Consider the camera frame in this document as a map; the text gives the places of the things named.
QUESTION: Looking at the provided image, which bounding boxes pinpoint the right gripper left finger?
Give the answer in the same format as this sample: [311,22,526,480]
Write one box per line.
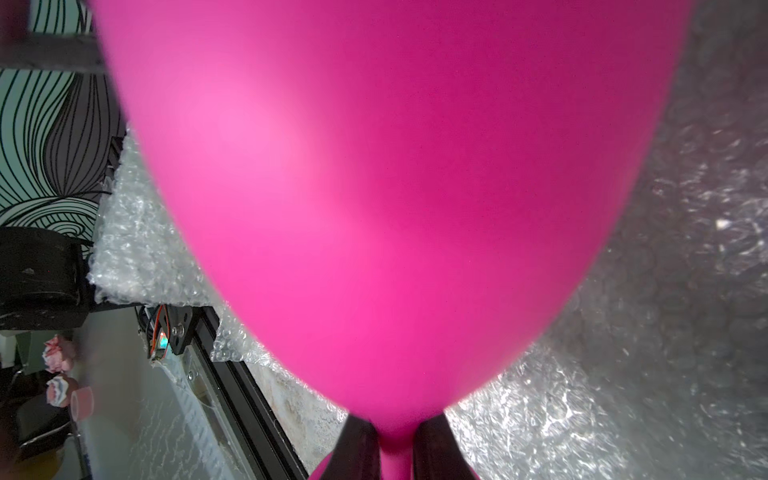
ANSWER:
[317,415,381,480]

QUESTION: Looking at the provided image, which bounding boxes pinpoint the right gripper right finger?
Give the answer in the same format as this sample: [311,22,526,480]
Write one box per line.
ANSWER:
[413,413,477,480]

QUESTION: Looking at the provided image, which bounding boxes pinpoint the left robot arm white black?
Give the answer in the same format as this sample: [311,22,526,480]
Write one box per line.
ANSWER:
[1,226,94,332]

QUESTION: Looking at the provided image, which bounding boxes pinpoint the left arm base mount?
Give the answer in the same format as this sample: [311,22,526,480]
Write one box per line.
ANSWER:
[135,304,200,362]

